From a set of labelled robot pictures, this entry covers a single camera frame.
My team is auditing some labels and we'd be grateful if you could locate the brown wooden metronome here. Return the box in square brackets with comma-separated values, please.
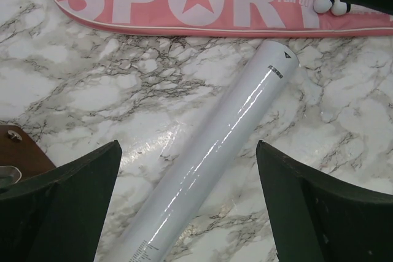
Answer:
[1, 125, 55, 191]

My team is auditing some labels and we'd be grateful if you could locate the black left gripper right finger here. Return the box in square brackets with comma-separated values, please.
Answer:
[256, 141, 392, 261]

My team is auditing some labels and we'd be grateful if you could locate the pink racket bag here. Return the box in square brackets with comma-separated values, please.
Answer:
[54, 0, 392, 37]

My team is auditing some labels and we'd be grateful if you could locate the white shuttlecock tube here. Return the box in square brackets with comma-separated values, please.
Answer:
[104, 40, 300, 261]

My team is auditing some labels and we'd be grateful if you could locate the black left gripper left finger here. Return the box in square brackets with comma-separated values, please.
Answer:
[1, 141, 122, 261]

